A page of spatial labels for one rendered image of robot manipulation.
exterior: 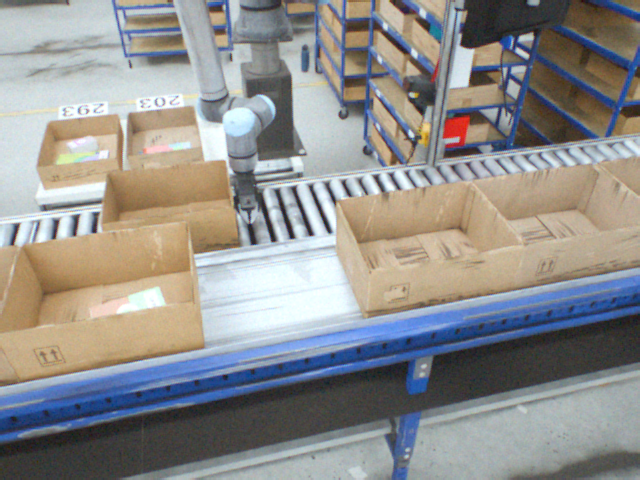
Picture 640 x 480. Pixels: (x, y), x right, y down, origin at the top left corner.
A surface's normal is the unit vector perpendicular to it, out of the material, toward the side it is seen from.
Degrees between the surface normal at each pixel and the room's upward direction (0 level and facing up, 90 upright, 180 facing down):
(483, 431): 0
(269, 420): 0
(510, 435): 0
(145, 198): 90
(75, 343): 90
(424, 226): 89
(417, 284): 90
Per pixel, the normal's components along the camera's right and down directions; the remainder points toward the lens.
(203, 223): 0.23, 0.62
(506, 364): 0.00, -0.78
